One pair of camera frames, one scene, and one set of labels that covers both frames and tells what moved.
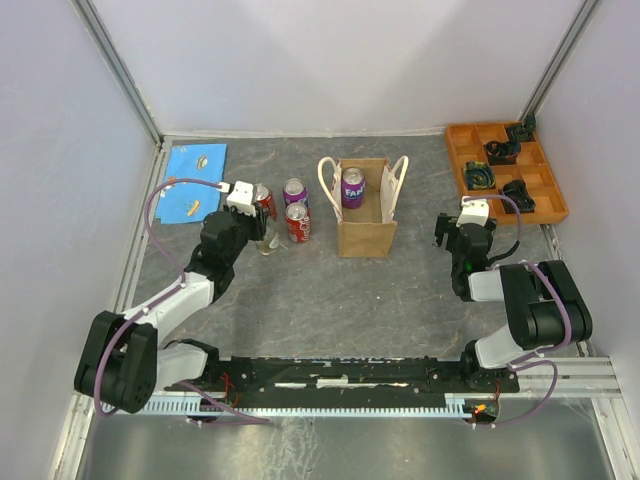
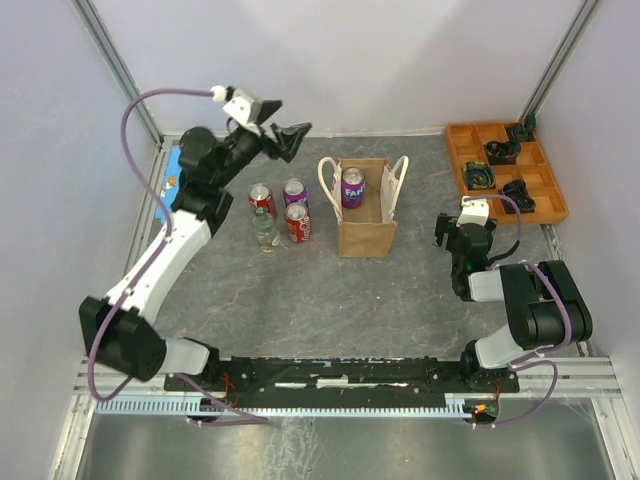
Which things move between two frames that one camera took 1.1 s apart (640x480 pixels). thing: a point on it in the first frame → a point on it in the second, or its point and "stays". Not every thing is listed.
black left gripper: x=257 y=221 → x=290 y=139
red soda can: x=298 y=222 stays
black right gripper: x=445 y=225 stays
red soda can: x=263 y=194 stays
